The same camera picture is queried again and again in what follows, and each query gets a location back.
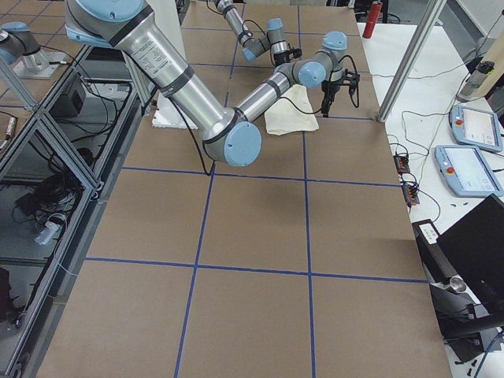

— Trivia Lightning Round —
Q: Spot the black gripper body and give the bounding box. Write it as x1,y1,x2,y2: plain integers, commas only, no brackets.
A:
273,51,291,67
321,80,340,106

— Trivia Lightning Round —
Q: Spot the cream long-sleeve cat shirt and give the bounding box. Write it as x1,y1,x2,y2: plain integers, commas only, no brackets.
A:
265,85,319,135

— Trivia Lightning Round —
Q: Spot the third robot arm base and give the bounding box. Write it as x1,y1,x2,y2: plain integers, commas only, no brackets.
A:
1,21,60,80

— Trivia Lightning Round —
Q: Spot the red cylindrical bottle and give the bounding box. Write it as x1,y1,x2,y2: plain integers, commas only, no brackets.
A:
362,1,383,39

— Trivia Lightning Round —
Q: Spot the small orange circuit board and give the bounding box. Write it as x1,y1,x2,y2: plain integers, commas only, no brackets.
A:
393,154,410,175

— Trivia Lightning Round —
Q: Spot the grey spray bottle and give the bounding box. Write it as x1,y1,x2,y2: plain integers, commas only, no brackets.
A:
457,61,495,102

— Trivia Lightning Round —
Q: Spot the upper blue teach pendant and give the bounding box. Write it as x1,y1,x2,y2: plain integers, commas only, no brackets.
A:
449,104,503,153

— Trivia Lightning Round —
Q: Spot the blue teach pendant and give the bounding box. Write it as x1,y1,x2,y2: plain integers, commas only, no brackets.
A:
434,145,503,198
449,104,503,153

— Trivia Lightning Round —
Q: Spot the lower blue teach pendant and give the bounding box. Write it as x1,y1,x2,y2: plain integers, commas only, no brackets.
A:
434,145,503,198

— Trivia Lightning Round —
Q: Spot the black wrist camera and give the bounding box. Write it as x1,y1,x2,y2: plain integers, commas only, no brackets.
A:
288,45,302,60
342,69,360,89

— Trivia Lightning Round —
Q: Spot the white central mounting post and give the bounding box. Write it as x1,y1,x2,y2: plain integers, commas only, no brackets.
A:
149,1,187,128

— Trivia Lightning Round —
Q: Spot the aluminium frame post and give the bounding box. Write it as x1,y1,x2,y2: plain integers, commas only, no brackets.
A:
376,0,447,123

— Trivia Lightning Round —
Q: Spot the aluminium lattice frame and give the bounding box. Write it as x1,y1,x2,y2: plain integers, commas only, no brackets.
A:
1,41,146,377

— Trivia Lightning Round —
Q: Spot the black cable bundle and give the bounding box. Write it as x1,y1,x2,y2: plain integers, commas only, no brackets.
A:
11,172,80,245

